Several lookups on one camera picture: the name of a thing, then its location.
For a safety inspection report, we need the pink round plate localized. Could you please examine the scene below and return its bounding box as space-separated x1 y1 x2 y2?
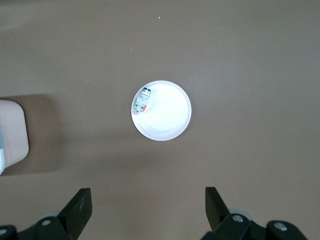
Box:
131 79 193 142

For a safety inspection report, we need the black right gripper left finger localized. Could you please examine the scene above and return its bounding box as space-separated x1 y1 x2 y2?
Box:
0 187 92 240

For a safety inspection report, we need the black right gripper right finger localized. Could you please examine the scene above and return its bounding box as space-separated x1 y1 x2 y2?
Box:
201 186 307 240

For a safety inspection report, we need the brown table mat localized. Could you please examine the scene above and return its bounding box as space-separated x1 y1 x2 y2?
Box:
0 0 320 240

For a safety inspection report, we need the white lidded storage box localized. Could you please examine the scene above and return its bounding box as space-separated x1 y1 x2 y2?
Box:
0 99 30 176

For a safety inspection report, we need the white switch with green button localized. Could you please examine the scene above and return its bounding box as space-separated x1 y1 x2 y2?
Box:
133 87 153 116

